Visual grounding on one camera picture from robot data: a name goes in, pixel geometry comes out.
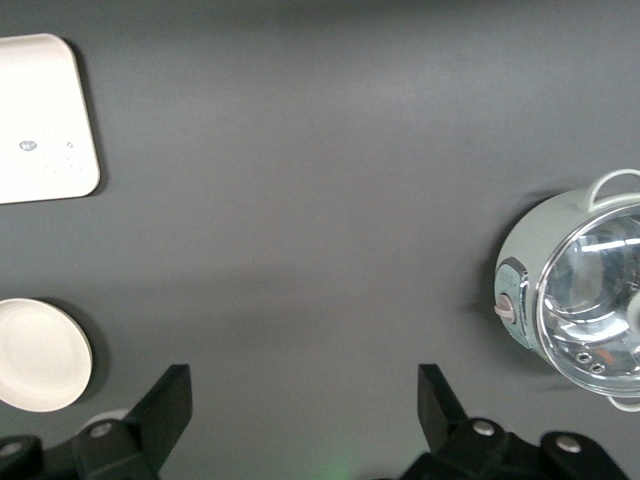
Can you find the cream rectangular rabbit tray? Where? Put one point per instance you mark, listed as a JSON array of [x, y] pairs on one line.
[[40, 110]]

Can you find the cream round plate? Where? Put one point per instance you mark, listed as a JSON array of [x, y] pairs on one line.
[[40, 355]]

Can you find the pale green electric pot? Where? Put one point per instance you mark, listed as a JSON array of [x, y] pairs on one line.
[[530, 245]]

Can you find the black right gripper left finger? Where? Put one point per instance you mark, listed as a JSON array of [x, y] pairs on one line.
[[150, 415]]

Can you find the glass pot lid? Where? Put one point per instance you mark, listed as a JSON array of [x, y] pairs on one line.
[[590, 300]]

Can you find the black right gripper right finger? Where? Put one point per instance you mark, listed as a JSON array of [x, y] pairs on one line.
[[440, 410]]

